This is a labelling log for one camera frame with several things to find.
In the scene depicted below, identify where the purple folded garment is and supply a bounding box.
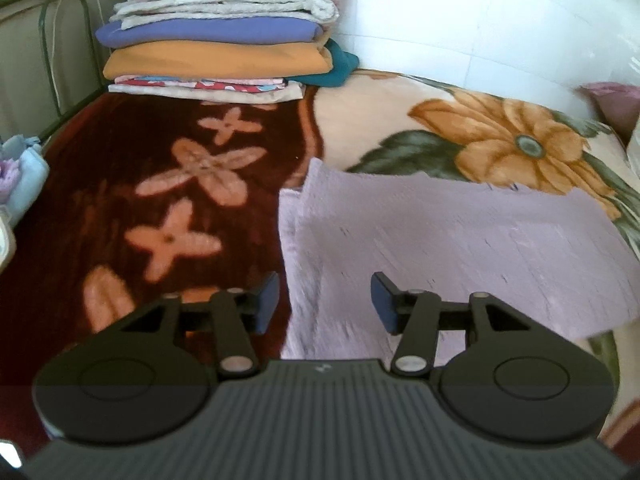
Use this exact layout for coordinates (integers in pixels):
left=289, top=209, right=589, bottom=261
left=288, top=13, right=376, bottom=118
left=95, top=19, right=326, bottom=51

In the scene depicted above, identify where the white pillow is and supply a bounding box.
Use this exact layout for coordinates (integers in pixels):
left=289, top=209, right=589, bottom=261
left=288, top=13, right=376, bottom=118
left=625, top=127, right=640, bottom=187

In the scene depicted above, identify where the mauve pillow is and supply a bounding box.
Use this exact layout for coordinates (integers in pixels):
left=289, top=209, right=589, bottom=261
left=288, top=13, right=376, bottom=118
left=579, top=82, right=640, bottom=147

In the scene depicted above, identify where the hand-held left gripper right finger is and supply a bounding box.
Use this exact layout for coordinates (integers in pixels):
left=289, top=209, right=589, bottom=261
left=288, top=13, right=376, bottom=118
left=370, top=271, right=533, bottom=378

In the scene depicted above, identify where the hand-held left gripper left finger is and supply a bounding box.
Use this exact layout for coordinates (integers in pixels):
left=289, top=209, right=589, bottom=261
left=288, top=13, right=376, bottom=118
left=117, top=271, right=282, bottom=378

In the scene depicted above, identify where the grey fleece folded garment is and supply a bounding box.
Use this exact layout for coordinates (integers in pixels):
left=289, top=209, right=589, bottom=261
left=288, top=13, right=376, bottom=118
left=112, top=0, right=340, bottom=31

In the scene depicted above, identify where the green metal bed headboard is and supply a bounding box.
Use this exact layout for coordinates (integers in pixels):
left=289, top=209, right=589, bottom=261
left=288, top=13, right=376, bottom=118
left=0, top=0, right=147, bottom=147

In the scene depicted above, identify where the red patterned folded cloth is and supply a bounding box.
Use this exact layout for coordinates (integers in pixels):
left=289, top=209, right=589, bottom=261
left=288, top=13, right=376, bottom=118
left=114, top=75, right=291, bottom=94

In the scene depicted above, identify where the orange folded garment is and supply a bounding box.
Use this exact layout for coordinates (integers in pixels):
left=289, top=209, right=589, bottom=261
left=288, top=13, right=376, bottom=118
left=102, top=40, right=335, bottom=81

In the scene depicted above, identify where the lilac knit item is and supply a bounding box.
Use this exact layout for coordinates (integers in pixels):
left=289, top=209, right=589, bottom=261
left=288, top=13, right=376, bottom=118
left=0, top=159, right=21, bottom=204

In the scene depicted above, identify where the light blue cloth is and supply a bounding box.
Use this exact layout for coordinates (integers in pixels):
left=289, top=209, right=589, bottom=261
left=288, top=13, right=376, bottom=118
left=0, top=134, right=51, bottom=227

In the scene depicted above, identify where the white cable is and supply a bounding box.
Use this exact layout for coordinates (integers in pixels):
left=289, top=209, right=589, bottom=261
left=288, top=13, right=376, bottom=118
left=50, top=0, right=101, bottom=66

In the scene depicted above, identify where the cream folded cloth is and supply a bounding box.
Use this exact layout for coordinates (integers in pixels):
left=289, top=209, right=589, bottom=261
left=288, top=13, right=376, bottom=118
left=107, top=82, right=306, bottom=105

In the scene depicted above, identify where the lilac towel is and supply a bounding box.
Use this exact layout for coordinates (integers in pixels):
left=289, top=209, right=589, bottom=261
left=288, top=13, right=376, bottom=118
left=277, top=157, right=640, bottom=361

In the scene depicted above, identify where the teal folded garment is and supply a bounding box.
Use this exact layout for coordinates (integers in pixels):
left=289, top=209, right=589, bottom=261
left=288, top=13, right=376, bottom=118
left=300, top=37, right=360, bottom=89

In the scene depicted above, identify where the floral plush blanket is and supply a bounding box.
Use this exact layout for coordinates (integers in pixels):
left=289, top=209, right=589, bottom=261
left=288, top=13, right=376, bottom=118
left=0, top=67, right=640, bottom=461

